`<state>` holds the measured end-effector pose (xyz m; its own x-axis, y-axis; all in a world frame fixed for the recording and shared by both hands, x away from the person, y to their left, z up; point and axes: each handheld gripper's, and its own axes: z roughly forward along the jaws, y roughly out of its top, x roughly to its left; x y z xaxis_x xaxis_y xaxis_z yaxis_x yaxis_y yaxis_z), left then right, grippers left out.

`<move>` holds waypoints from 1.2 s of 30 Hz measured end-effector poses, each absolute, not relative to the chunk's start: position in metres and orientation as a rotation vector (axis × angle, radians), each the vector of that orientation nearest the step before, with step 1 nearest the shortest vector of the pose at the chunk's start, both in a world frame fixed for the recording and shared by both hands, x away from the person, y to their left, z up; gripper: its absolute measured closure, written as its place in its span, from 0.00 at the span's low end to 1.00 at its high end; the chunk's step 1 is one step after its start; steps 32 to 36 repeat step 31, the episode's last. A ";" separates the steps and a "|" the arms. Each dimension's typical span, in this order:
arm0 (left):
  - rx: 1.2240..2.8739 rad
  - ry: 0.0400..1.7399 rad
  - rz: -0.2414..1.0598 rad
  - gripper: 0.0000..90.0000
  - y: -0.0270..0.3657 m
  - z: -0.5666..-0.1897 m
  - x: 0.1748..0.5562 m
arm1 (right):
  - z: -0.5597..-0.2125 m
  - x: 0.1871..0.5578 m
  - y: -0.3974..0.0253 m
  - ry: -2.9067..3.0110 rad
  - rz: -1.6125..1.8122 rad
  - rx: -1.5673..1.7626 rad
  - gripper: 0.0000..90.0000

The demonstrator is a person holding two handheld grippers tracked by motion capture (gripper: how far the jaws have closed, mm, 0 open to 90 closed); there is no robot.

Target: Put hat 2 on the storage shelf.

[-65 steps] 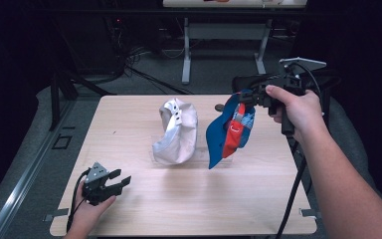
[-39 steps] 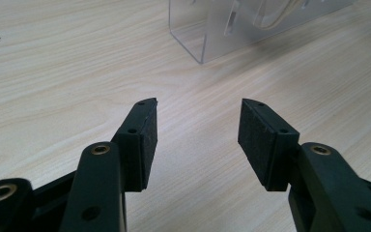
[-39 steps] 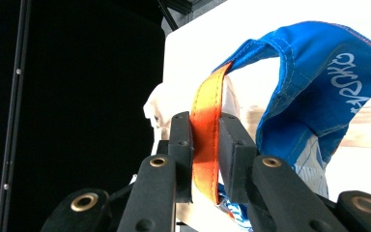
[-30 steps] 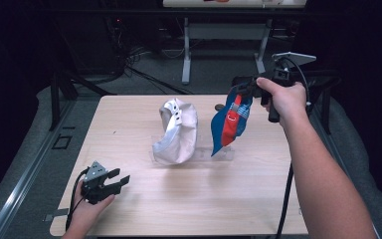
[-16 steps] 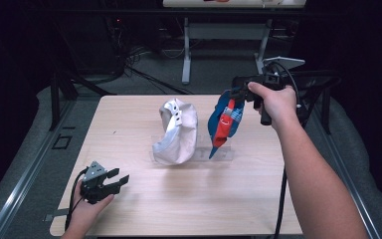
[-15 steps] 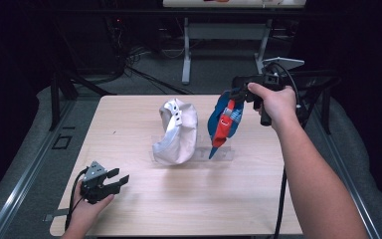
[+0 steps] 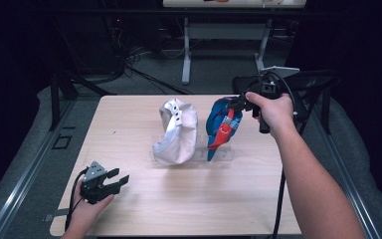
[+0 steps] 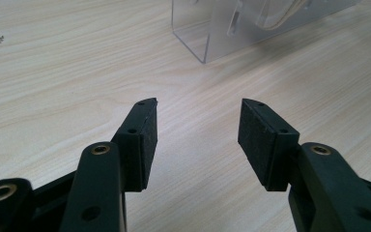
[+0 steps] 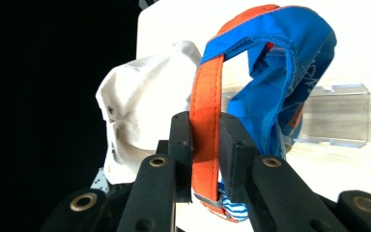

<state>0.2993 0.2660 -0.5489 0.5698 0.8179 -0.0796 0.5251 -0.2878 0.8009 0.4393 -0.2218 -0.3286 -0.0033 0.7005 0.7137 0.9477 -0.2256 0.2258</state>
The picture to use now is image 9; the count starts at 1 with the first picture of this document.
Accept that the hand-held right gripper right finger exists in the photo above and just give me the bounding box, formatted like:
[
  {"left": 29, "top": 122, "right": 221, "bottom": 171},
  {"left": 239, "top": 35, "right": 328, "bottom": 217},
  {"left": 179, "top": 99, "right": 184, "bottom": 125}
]
[{"left": 218, "top": 112, "right": 259, "bottom": 205}]

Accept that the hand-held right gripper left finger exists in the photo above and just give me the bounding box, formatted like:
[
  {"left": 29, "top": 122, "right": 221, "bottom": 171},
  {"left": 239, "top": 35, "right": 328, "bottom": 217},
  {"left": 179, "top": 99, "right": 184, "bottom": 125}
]
[{"left": 168, "top": 110, "right": 194, "bottom": 204}]

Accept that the blue and orange cap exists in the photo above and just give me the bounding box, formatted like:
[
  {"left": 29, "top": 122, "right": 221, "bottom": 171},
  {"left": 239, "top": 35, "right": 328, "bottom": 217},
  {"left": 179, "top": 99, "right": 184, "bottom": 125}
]
[{"left": 188, "top": 3, "right": 338, "bottom": 224}]

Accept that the white shirt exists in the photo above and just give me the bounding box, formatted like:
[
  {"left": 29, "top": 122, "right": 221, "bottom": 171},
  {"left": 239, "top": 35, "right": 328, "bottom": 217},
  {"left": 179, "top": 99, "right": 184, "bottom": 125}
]
[{"left": 95, "top": 40, "right": 205, "bottom": 186}]

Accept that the clear acrylic slotted rack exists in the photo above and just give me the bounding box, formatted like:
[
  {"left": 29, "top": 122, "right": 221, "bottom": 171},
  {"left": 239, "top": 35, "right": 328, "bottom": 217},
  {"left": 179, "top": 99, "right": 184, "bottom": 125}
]
[{"left": 294, "top": 82, "right": 371, "bottom": 149}]

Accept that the small metal bracket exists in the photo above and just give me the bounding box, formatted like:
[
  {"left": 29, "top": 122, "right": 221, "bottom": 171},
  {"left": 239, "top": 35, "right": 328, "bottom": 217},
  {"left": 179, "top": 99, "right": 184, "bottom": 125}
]
[{"left": 90, "top": 167, "right": 111, "bottom": 195}]

